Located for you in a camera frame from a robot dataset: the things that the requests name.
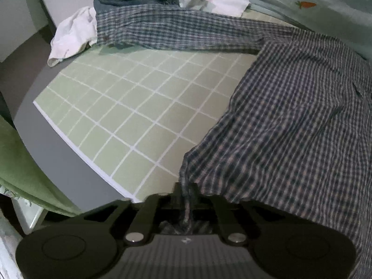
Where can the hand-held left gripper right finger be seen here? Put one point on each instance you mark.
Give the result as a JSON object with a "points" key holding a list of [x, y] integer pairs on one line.
{"points": [[221, 212]]}

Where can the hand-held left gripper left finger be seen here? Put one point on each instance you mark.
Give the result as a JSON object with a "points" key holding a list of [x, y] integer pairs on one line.
{"points": [[151, 209]]}

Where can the blue checked shirt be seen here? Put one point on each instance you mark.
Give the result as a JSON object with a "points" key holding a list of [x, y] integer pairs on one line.
{"points": [[290, 122]]}

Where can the green grid mat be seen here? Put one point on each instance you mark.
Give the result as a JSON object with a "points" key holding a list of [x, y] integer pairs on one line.
{"points": [[130, 107]]}

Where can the green cloth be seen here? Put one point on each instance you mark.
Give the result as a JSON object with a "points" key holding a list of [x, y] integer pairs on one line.
{"points": [[20, 165]]}

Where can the white folded cloth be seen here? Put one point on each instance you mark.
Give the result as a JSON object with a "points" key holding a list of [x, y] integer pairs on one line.
{"points": [[229, 3]]}

